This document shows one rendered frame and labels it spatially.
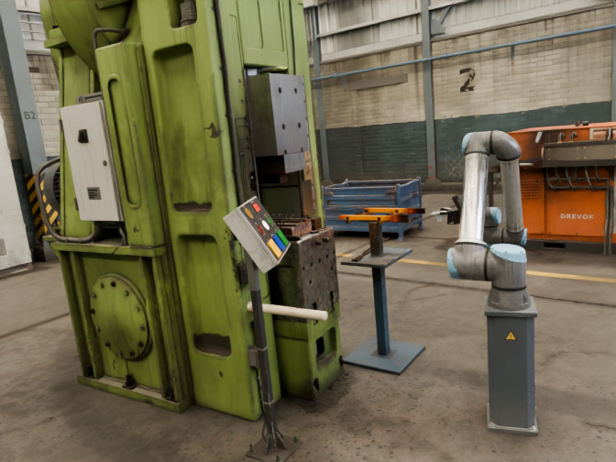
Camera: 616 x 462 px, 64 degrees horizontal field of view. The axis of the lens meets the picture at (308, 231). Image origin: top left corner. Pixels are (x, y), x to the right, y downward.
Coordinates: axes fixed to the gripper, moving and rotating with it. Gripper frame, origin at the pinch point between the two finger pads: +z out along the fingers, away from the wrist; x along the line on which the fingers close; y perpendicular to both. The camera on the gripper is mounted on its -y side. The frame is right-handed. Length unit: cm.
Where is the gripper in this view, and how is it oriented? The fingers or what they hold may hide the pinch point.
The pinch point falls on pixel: (434, 210)
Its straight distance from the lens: 302.7
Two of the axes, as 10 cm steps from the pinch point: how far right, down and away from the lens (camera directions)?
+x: 5.9, -2.2, 7.8
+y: 1.0, 9.8, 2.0
